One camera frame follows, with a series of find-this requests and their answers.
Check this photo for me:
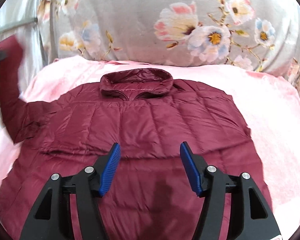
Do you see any maroon quilted down jacket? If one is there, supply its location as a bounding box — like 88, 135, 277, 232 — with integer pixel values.
0, 35, 274, 240

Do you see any silver satin curtain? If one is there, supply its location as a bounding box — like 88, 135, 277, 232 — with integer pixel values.
0, 0, 53, 140

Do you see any pink blanket with white bows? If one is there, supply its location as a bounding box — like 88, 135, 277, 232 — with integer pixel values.
0, 55, 300, 240

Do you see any grey floral quilt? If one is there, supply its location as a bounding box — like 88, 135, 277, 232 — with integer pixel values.
37, 0, 300, 93

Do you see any grey curtain tieback strap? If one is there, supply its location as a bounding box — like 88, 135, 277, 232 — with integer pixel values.
0, 17, 39, 34

